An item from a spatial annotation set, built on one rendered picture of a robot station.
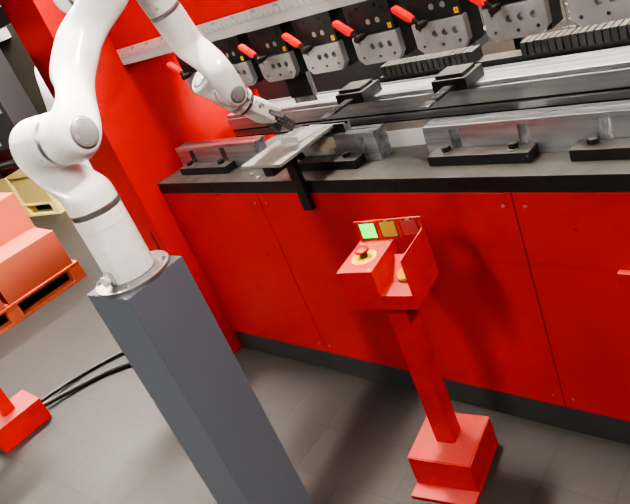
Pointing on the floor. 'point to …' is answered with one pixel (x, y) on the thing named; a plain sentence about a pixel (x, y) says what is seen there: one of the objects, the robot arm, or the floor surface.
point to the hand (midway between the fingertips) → (283, 124)
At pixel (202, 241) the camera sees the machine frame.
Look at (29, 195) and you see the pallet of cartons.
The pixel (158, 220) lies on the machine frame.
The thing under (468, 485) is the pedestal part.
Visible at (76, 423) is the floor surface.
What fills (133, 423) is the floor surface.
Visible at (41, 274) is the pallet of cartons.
